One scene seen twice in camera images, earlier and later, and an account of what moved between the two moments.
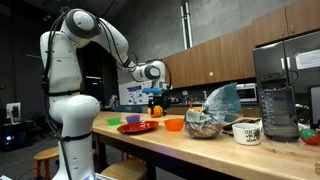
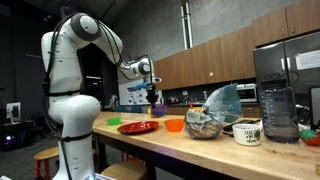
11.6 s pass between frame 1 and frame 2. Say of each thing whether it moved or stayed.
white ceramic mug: stayed
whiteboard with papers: stayed
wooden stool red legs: stayed
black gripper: moved
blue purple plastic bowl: moved
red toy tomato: stayed
